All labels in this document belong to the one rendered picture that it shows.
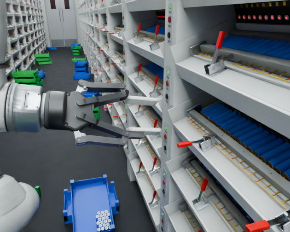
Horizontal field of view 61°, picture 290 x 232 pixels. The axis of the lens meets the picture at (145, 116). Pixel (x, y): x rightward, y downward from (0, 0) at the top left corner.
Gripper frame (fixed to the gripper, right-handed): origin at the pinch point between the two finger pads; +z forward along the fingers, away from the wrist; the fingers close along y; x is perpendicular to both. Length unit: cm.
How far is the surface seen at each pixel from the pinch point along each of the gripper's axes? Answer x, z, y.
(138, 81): 58, 17, 41
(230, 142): -0.8, 20.3, -5.4
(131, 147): 104, 26, 17
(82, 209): 99, -5, -18
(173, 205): 41, 24, -18
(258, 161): -7.8, 20.6, -11.3
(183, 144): 5.1, 11.3, -4.9
